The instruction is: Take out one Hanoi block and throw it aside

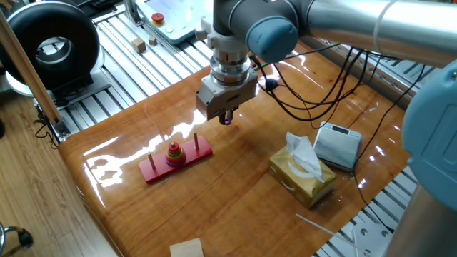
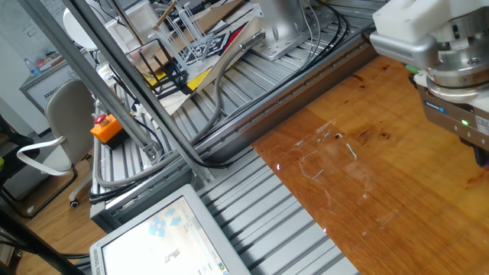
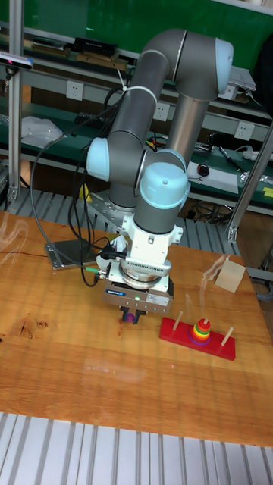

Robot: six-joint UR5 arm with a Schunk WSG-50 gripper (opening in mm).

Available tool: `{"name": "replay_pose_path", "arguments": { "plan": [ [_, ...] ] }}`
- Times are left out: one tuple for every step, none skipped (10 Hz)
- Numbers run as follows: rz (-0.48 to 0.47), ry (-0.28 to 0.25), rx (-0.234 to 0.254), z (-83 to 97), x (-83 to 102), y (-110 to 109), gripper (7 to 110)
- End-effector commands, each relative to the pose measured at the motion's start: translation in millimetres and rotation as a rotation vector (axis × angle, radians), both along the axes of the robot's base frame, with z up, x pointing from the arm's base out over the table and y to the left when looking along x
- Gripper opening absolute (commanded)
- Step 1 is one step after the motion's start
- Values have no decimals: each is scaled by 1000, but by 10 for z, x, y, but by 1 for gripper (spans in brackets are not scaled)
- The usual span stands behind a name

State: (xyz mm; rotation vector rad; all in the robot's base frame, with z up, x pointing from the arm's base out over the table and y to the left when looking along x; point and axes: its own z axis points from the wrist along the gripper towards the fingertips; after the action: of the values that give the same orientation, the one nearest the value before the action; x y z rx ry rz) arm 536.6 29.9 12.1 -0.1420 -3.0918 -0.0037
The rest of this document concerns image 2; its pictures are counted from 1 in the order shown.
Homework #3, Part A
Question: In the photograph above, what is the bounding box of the silver Schunk gripper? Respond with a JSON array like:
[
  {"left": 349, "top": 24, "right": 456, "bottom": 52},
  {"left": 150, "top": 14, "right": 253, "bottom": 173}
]
[{"left": 416, "top": 84, "right": 489, "bottom": 169}]

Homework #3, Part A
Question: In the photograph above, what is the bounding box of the printed marker calibration board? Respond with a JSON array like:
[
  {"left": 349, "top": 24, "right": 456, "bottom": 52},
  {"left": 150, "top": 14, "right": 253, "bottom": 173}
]
[{"left": 164, "top": 17, "right": 263, "bottom": 115}]

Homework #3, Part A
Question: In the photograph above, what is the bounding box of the brown cardboard sheet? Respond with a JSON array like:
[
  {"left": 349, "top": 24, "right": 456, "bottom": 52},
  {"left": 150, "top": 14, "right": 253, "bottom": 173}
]
[{"left": 179, "top": 0, "right": 245, "bottom": 35}]

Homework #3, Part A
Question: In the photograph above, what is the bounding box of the white robot teach pendant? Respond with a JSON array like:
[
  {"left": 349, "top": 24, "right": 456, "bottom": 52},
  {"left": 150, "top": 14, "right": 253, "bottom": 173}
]
[{"left": 89, "top": 183, "right": 251, "bottom": 275}]

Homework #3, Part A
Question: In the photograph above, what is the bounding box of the wooden stick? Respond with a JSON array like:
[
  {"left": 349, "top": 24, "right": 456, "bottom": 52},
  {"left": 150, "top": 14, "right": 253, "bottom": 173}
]
[{"left": 152, "top": 0, "right": 179, "bottom": 31}]

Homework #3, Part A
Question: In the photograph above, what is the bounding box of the white plastic storage box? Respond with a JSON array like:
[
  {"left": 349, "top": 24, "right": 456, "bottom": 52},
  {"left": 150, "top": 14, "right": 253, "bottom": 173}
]
[{"left": 105, "top": 0, "right": 157, "bottom": 50}]

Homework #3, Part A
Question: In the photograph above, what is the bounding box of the orange emergency stop box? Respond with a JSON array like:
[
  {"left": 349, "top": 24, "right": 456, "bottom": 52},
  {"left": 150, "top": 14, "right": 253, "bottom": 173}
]
[{"left": 90, "top": 113, "right": 129, "bottom": 150}]

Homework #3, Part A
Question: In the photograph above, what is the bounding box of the beige office chair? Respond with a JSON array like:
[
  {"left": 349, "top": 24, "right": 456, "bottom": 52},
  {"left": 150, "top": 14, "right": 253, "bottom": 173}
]
[{"left": 15, "top": 78, "right": 96, "bottom": 209}]

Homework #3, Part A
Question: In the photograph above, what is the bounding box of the white round panel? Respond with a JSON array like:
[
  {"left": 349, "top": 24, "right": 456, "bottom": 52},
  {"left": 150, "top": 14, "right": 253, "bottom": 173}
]
[{"left": 63, "top": 7, "right": 99, "bottom": 50}]

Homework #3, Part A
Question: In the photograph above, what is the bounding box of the white cabinet with label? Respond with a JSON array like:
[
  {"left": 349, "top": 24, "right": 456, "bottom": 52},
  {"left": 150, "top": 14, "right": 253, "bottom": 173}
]
[{"left": 19, "top": 57, "right": 83, "bottom": 115}]

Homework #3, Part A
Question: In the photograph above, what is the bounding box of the black metal bar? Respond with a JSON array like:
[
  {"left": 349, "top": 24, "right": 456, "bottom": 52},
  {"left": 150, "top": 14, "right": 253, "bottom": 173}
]
[{"left": 0, "top": 208, "right": 85, "bottom": 275}]

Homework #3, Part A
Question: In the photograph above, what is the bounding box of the clear water bottle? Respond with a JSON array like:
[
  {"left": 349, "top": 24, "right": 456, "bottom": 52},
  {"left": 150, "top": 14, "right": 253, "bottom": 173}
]
[{"left": 23, "top": 57, "right": 41, "bottom": 77}]

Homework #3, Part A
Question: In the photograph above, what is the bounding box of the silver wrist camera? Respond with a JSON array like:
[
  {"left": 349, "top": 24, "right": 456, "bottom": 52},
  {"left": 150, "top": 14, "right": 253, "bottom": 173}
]
[{"left": 369, "top": 30, "right": 439, "bottom": 71}]

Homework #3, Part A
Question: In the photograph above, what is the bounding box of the silver metal pedestal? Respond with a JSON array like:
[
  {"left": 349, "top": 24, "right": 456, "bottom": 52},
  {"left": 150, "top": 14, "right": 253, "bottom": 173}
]
[{"left": 250, "top": 0, "right": 311, "bottom": 62}]

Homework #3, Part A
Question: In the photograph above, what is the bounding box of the grey flexible hose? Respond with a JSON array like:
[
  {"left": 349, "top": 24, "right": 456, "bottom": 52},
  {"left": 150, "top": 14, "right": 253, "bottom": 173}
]
[{"left": 92, "top": 29, "right": 267, "bottom": 189}]

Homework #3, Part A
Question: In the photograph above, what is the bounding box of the white wire rack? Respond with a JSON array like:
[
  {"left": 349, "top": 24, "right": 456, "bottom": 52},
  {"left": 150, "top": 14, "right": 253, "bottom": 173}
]
[{"left": 148, "top": 2, "right": 215, "bottom": 72}]

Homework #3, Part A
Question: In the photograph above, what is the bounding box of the black wire rack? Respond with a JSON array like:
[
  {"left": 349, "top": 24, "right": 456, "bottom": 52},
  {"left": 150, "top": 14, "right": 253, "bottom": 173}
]
[{"left": 125, "top": 37, "right": 189, "bottom": 100}]

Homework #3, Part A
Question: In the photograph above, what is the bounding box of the grey aluminium frame post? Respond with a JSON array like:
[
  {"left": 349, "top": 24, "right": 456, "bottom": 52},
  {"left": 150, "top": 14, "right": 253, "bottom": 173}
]
[
  {"left": 60, "top": 0, "right": 215, "bottom": 183},
  {"left": 17, "top": 0, "right": 161, "bottom": 161}
]

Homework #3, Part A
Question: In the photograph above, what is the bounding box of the white wall whiteboard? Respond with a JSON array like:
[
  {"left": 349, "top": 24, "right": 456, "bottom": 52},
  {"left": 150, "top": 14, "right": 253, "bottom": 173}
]
[{"left": 0, "top": 0, "right": 66, "bottom": 62}]

